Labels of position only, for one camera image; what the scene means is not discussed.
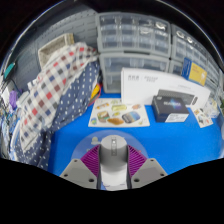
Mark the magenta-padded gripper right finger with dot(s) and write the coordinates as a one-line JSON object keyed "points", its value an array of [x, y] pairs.
{"points": [[150, 170]]}

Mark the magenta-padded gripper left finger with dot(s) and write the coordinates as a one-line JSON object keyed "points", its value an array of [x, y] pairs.
{"points": [[78, 171]]}

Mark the small black box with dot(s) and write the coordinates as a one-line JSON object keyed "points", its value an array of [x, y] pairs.
{"points": [[170, 108]]}

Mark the sticker sheet with food pictures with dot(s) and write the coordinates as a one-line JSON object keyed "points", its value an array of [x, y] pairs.
{"points": [[118, 113]]}

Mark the navy polka dot cloth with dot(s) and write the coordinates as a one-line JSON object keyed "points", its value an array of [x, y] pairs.
{"points": [[75, 100]]}

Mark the long white keyboard carton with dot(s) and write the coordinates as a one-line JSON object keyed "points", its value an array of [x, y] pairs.
{"points": [[146, 83]]}

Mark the red and blue checkered cloth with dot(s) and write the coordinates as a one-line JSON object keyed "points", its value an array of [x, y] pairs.
{"points": [[50, 86]]}

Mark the yellow and blue box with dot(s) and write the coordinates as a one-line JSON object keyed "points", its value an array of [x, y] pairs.
{"points": [[195, 71]]}

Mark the white wicker basket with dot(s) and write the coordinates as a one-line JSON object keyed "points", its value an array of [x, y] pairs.
{"points": [[53, 48]]}

